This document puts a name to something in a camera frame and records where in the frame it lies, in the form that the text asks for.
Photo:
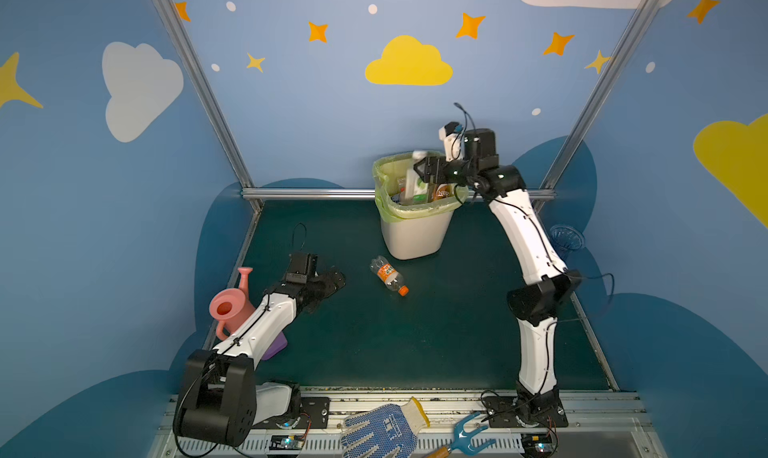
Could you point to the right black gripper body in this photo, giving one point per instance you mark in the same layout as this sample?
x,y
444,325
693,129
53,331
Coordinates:
x,y
429,170

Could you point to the green bin liner bag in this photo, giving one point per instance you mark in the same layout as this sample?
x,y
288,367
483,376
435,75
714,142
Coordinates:
x,y
386,173

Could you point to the teal garden hand fork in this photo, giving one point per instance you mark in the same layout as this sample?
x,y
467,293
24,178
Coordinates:
x,y
462,440

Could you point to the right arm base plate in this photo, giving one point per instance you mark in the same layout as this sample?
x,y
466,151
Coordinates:
x,y
524,412

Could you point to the left controller board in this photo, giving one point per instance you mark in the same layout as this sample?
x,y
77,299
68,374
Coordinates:
x,y
286,443

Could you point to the blue dotted work glove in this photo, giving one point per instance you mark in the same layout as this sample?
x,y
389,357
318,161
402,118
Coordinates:
x,y
390,430

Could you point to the aluminium frame rail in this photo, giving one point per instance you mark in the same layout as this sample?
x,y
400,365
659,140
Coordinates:
x,y
307,194

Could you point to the white plastic waste bin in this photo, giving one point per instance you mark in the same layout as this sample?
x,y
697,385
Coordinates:
x,y
408,239

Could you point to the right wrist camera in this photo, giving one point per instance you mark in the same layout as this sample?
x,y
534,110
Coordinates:
x,y
451,136

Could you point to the green white label bottle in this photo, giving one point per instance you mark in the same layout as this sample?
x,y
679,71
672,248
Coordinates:
x,y
416,190

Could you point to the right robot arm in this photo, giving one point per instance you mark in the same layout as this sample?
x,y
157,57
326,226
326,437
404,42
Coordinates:
x,y
547,280

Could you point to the pink watering can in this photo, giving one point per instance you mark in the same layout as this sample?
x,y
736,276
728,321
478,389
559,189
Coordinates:
x,y
231,308

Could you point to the controller board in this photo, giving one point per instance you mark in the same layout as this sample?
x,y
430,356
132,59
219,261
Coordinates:
x,y
538,445
286,443

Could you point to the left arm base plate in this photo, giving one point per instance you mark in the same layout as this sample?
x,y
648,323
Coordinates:
x,y
312,412

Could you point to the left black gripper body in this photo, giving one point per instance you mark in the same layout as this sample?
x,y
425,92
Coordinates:
x,y
332,281

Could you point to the brown Nescafe coffee bottle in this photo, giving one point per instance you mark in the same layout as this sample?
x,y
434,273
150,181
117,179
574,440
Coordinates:
x,y
443,191

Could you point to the right controller board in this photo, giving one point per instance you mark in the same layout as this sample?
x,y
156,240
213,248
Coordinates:
x,y
538,445

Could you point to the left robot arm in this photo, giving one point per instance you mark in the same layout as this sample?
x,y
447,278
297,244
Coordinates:
x,y
220,400

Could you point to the purple pink toy shovel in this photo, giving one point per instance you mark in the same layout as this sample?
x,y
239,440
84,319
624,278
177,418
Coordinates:
x,y
278,345

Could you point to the orange label clear bottle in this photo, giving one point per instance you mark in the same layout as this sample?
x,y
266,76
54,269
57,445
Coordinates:
x,y
389,276

